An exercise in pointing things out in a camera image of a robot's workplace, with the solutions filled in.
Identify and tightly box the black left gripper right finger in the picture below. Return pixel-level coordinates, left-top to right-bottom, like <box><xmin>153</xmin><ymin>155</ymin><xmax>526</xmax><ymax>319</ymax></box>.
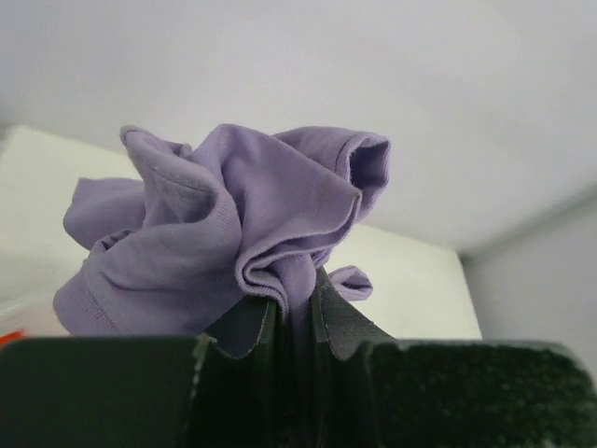
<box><xmin>310</xmin><ymin>268</ymin><xmax>393</xmax><ymax>447</ymax></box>

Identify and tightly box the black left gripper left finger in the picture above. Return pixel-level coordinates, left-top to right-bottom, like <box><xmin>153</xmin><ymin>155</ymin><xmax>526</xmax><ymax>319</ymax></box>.
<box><xmin>184</xmin><ymin>296</ymin><xmax>279</xmax><ymax>447</ymax></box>

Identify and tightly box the lavender purple t-shirt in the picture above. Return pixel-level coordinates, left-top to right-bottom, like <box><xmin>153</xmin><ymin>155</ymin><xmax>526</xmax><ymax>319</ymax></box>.
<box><xmin>53</xmin><ymin>124</ymin><xmax>390</xmax><ymax>336</ymax></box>

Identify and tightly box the orange t-shirt in basket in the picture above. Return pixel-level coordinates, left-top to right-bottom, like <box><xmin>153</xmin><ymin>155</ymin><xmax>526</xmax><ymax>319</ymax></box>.
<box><xmin>0</xmin><ymin>329</ymin><xmax>27</xmax><ymax>347</ymax></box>

